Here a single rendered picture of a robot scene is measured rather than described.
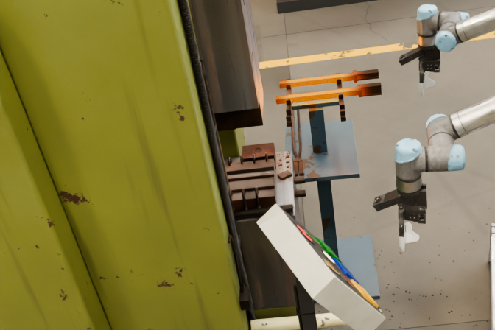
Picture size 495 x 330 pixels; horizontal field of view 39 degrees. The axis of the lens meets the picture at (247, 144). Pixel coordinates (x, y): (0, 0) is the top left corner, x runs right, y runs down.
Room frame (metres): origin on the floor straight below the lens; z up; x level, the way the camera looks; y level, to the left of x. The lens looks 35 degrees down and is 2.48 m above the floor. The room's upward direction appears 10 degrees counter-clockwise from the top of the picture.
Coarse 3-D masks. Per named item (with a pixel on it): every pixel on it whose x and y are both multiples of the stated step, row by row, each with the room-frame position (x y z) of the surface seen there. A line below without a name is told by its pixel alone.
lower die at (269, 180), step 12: (228, 168) 2.04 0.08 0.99; (240, 168) 2.02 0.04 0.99; (252, 168) 2.00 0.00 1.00; (228, 180) 1.96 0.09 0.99; (240, 180) 1.95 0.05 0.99; (252, 180) 1.94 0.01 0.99; (264, 180) 1.93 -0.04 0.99; (276, 180) 2.01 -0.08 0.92; (240, 192) 1.90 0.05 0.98; (252, 192) 1.89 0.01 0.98; (264, 192) 1.88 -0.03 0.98; (276, 192) 1.93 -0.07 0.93; (240, 204) 1.86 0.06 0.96; (252, 204) 1.86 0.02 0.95; (264, 204) 1.85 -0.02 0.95
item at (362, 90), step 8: (344, 88) 2.41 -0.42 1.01; (352, 88) 2.40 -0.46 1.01; (360, 88) 2.38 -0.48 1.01; (368, 88) 2.38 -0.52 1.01; (376, 88) 2.37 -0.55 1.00; (280, 96) 2.44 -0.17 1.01; (288, 96) 2.42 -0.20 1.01; (296, 96) 2.41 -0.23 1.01; (304, 96) 2.40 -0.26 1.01; (312, 96) 2.40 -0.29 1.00; (320, 96) 2.39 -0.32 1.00; (328, 96) 2.39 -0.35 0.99; (336, 96) 2.39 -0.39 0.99; (344, 96) 2.38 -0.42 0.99; (360, 96) 2.37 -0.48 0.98
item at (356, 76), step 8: (352, 72) 2.52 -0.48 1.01; (360, 72) 2.50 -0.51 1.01; (368, 72) 2.49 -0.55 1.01; (376, 72) 2.48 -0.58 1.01; (288, 80) 2.55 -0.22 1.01; (296, 80) 2.54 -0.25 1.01; (304, 80) 2.53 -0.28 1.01; (312, 80) 2.52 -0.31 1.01; (320, 80) 2.51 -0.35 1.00; (328, 80) 2.51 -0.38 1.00; (336, 80) 2.50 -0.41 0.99; (344, 80) 2.50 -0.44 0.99
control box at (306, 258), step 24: (264, 216) 1.53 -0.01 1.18; (288, 216) 1.51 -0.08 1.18; (288, 240) 1.40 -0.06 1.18; (312, 240) 1.46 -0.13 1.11; (288, 264) 1.33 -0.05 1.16; (312, 264) 1.29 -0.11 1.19; (336, 264) 1.41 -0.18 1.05; (312, 288) 1.23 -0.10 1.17; (336, 288) 1.22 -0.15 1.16; (336, 312) 1.22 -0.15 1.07; (360, 312) 1.24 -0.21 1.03
